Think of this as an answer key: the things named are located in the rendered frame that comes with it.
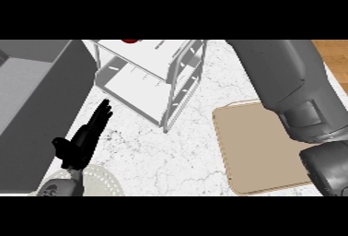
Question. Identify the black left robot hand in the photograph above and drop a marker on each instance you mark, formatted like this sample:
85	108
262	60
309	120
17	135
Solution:
82	139

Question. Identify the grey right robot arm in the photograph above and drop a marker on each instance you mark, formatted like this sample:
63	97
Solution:
289	92

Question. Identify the red tomato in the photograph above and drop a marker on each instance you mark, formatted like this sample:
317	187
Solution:
130	41

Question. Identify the beige rectangular tray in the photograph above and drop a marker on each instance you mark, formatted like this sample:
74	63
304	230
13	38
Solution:
258	147

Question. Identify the round pale perforated plate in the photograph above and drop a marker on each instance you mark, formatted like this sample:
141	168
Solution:
102	182

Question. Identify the large grey appliance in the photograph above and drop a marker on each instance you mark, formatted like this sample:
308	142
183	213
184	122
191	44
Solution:
35	107

